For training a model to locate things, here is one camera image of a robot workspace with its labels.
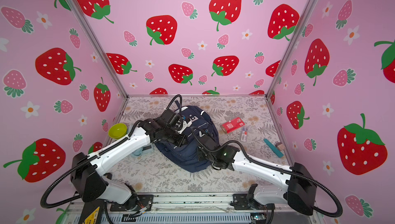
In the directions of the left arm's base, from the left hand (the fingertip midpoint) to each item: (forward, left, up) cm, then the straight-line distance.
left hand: (189, 141), depth 77 cm
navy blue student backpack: (-4, +3, -8) cm, 9 cm away
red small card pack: (+22, -27, -17) cm, 39 cm away
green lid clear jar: (+15, +49, -15) cm, 53 cm away
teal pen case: (+1, -53, -17) cm, 56 cm away
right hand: (-3, -4, -4) cm, 6 cm away
